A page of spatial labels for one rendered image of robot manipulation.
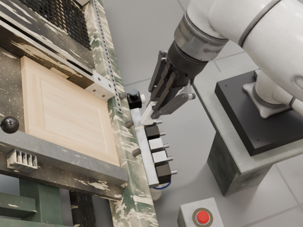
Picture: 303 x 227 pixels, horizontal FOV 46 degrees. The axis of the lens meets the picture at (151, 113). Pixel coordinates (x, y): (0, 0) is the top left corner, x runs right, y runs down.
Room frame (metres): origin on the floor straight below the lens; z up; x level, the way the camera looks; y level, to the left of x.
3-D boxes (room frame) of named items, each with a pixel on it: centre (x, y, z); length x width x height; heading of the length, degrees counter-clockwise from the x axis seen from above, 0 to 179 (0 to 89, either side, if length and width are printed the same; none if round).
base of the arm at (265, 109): (0.90, -0.50, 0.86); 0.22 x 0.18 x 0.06; 21
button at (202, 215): (0.33, -0.17, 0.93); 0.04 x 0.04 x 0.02
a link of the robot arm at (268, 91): (0.87, -0.51, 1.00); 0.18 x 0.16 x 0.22; 44
